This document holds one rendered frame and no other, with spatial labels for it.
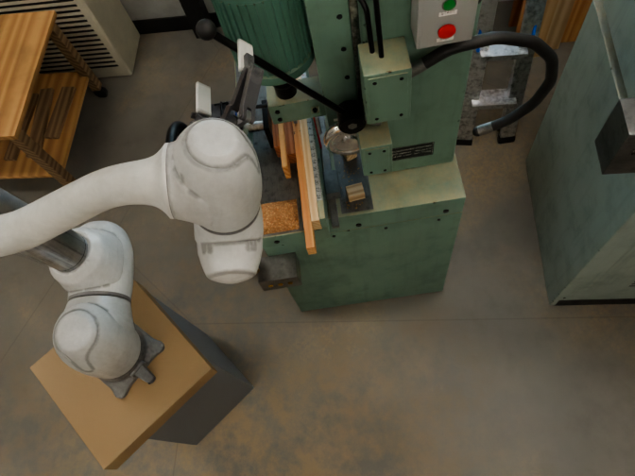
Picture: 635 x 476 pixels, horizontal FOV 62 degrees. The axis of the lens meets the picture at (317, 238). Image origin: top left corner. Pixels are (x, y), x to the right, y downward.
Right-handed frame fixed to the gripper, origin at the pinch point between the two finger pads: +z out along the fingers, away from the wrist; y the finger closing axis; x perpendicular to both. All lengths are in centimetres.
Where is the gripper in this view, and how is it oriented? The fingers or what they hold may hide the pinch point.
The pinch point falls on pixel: (223, 69)
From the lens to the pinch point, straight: 104.9
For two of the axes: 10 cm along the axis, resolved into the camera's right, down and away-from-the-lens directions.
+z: -1.0, -9.1, 4.1
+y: 6.8, -3.6, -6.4
